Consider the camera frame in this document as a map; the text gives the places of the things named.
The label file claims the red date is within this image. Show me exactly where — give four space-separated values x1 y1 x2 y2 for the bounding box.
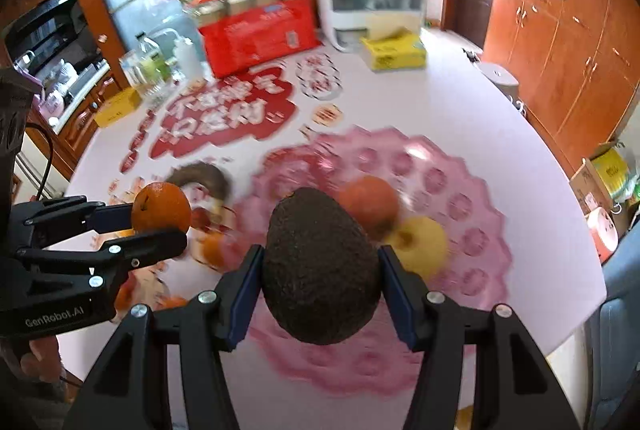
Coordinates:
191 207 212 232

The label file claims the yellow pear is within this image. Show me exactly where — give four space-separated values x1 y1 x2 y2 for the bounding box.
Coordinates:
383 216 449 282

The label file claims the dark avocado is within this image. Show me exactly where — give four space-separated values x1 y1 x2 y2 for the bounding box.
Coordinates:
262 187 381 346

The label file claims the red apple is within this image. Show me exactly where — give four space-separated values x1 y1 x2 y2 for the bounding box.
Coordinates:
337 175 400 241

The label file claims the large orange front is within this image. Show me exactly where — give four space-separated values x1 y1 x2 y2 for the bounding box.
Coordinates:
157 296 189 310

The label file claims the overripe brown banana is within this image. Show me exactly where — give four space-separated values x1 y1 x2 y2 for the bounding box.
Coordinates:
165 161 231 213

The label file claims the person left hand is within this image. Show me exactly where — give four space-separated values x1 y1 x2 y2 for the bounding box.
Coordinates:
20 336 63 384

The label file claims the kitchen counter cabinet left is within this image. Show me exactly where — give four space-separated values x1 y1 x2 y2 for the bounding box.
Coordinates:
4 0 124 181

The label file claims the blue sofa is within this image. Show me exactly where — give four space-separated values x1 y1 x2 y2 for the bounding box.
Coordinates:
585 228 639 429

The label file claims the yellow box left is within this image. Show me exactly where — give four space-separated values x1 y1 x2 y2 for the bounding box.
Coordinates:
94 87 142 128

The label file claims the clear drinking glass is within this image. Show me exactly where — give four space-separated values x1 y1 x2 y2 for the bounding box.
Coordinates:
119 50 169 106

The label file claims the white orange stool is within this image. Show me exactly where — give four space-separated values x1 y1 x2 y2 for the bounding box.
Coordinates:
586 207 620 265

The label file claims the clear plastic bottle green label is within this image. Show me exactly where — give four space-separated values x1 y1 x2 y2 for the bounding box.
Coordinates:
136 32 171 83

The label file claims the white squeeze bottle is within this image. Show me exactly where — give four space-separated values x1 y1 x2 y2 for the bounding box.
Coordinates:
172 37 204 82

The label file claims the cardboard box on floor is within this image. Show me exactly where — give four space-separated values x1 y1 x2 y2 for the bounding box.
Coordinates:
570 141 639 239

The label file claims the pink plastic fruit tray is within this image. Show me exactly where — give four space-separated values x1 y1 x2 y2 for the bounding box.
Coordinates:
222 127 512 395

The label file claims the red paper cup package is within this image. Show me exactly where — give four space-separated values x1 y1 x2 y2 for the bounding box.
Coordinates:
186 0 320 79

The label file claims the grey floor scale stool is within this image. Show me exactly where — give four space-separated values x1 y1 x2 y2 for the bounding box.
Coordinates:
476 62 520 103

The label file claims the white dispenser appliance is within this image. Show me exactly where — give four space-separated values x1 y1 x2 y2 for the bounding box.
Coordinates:
317 0 424 52

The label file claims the yellow tissue box right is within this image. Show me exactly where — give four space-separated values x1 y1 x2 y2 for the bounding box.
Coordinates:
360 30 426 72

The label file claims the wooden cabinet right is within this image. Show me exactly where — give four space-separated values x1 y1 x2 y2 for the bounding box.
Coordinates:
482 0 639 175

